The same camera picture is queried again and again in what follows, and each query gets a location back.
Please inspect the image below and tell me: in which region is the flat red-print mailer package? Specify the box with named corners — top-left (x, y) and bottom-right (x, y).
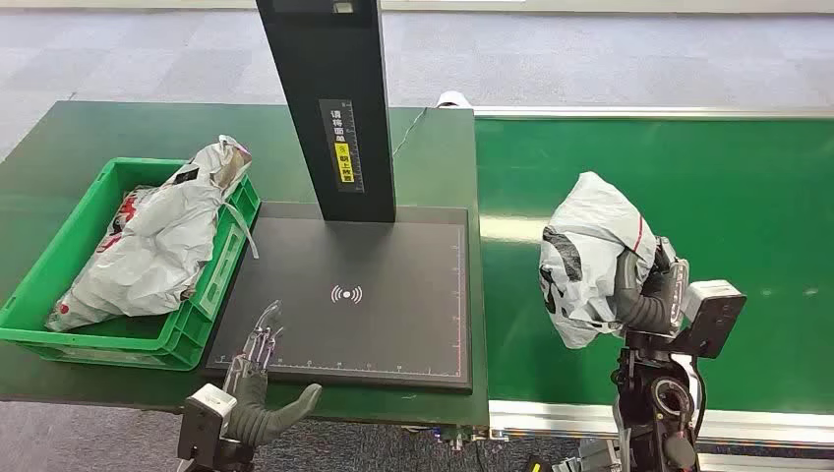
top-left (95, 186), bottom-right (161, 256)

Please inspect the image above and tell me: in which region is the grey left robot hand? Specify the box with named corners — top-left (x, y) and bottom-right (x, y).
top-left (223, 299), bottom-right (325, 447)

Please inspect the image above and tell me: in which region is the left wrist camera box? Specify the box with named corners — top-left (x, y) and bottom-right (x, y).
top-left (176, 383), bottom-right (238, 468)

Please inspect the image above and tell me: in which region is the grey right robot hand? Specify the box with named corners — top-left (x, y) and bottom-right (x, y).
top-left (613, 237), bottom-right (690, 334)

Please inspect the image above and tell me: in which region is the green plastic basket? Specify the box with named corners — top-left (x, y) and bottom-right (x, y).
top-left (0, 156), bottom-right (263, 373)

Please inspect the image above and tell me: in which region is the small white object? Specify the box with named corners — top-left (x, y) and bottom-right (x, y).
top-left (434, 90), bottom-right (474, 110)

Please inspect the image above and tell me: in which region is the dark green table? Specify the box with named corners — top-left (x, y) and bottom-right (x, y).
top-left (0, 99), bottom-right (491, 430)

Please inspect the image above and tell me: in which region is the green conveyor belt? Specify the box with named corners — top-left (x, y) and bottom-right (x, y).
top-left (474, 117), bottom-right (834, 416)

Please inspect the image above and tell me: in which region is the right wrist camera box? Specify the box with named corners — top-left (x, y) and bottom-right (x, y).
top-left (671, 279), bottom-right (748, 360)

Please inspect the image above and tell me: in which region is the white red-print mailer package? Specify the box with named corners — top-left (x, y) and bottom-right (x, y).
top-left (538, 171), bottom-right (661, 351)

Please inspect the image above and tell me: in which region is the black yellow ruler label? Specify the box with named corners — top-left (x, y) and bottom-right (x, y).
top-left (318, 98), bottom-right (366, 194)

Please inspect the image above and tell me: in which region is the black scanner column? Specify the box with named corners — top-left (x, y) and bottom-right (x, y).
top-left (255, 0), bottom-right (398, 225)

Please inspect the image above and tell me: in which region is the large crumpled white mailer package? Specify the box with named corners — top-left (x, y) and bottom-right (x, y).
top-left (45, 135), bottom-right (261, 333)

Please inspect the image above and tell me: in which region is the black weighing platform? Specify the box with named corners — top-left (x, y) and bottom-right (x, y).
top-left (203, 201), bottom-right (474, 393)

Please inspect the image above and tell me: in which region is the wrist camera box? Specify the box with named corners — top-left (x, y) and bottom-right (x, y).
top-left (176, 383), bottom-right (238, 468)
top-left (671, 279), bottom-right (748, 360)

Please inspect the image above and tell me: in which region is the thin grey cable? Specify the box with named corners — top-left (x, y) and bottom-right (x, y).
top-left (391, 107), bottom-right (430, 158)

